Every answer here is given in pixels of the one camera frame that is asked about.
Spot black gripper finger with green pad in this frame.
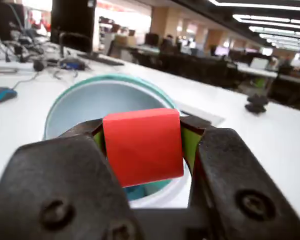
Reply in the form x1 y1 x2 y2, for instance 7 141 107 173
181 116 300 240
0 118 146 240

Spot red cube block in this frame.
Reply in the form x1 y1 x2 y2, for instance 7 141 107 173
102 107 185 188

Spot teal whale-shaped bin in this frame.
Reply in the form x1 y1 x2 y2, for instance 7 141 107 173
43 73 193 210

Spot small black desk object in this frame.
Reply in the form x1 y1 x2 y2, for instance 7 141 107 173
244 93 270 115

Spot blue computer mouse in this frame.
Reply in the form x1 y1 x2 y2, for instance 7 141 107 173
0 86 18 104

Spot small black round object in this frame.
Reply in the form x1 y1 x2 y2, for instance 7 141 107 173
32 59 47 72

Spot blue and black device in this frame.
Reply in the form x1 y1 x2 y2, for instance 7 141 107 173
59 58 87 71

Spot black keyboard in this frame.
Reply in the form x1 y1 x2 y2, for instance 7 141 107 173
77 52 126 67

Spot black computer monitor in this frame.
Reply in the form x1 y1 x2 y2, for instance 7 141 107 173
50 0 97 58

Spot silver desk cable cover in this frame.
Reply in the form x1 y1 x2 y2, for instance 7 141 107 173
178 102 226 126

